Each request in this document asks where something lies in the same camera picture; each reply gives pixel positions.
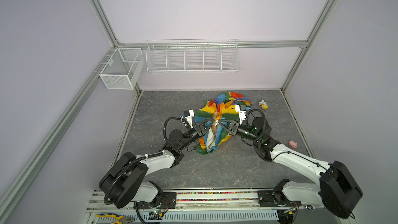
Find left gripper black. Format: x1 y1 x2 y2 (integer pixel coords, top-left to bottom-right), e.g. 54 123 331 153
178 119 214 151

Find rainbow striped jacket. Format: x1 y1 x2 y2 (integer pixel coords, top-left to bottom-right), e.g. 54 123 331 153
194 92 252 155

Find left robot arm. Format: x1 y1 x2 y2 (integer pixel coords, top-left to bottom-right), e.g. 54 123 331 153
98 118 215 208

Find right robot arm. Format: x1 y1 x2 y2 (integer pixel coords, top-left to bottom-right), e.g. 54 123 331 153
217 113 363 219

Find small yellow white toy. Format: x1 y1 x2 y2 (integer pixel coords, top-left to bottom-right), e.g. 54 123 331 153
259 100 268 110

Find small pink pig toy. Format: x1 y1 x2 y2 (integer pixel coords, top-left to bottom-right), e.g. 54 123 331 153
289 141 297 149

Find white mesh box basket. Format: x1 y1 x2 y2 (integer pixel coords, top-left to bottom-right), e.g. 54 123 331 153
99 48 145 90

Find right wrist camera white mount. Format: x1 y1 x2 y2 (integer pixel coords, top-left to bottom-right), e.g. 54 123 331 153
235 105 247 124

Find white wire basket long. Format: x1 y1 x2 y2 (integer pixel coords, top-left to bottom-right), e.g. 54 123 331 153
146 39 240 73

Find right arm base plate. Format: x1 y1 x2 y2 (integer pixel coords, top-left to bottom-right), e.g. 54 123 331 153
257 189 302 207

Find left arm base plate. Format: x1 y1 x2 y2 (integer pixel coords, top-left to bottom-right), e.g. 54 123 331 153
137 191 177 209

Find white slotted cable duct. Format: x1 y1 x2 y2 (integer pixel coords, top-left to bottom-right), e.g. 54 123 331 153
162 210 279 223

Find yellow handled pliers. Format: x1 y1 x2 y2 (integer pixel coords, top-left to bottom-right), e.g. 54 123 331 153
97 213 135 224

